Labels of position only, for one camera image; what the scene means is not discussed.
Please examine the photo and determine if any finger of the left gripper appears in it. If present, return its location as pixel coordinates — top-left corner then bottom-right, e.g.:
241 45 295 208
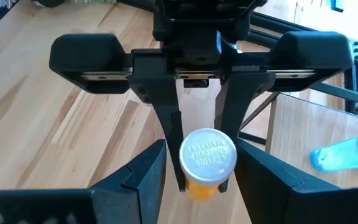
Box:
214 55 276 193
127 49 186 191

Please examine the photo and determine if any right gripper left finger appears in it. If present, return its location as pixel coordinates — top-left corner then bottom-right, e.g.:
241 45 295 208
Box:
90 139 167 224

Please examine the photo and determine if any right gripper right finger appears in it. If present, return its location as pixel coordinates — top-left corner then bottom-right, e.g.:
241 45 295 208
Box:
235 139 358 224

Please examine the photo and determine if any clear bottle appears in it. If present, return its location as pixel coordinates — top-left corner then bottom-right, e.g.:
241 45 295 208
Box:
309 129 358 174

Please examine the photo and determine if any orange pill bottle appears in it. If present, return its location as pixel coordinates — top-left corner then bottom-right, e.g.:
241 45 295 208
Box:
178 128 238 202

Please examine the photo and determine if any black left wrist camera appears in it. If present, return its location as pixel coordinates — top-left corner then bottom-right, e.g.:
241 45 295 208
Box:
162 29 225 68

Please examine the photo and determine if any wooden shelf with black frame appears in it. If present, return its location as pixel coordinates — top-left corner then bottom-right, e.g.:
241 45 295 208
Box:
237 91 358 190

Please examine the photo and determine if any black aluminium rig frame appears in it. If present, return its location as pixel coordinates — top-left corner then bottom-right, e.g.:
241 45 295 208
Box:
250 12 358 119

